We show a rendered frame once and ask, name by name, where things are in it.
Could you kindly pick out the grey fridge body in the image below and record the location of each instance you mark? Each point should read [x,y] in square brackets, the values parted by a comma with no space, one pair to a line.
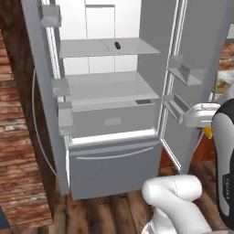
[100,21]

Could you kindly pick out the yellow and white object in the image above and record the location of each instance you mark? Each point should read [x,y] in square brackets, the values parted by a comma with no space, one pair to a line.
[224,84]

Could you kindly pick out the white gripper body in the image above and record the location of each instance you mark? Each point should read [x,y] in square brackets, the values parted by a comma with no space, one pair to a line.
[199,115]

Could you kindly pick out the wide grey fridge shelf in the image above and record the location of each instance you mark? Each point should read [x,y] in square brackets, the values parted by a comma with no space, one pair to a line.
[109,87]

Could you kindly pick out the tall grey door bin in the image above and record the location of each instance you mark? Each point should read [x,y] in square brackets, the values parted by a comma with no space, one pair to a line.
[65,120]

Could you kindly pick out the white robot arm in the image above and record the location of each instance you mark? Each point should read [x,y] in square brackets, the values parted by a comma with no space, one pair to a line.
[178,195]

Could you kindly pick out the grey crisper drawer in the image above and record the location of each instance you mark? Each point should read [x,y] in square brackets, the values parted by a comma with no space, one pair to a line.
[112,120]

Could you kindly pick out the dark brown sausage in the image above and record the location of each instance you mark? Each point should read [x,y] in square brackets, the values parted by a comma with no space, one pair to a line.
[117,45]

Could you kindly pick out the grey freezer drawer front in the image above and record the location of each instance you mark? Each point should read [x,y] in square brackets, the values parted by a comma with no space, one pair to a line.
[115,176]

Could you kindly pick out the small grey door bin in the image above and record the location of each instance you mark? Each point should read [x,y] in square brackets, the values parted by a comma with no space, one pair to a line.
[50,16]
[61,87]

